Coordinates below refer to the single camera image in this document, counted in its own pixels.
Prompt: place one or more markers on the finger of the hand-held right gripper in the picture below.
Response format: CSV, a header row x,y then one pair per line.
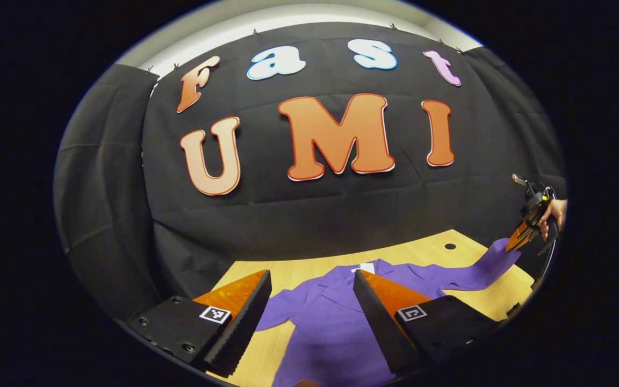
x,y
518,239

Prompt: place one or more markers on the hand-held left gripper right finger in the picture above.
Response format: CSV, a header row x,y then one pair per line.
x,y
382,330

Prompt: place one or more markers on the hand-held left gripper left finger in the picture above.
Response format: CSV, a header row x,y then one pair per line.
x,y
239,330

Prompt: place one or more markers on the purple shirt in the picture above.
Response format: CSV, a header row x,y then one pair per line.
x,y
331,333

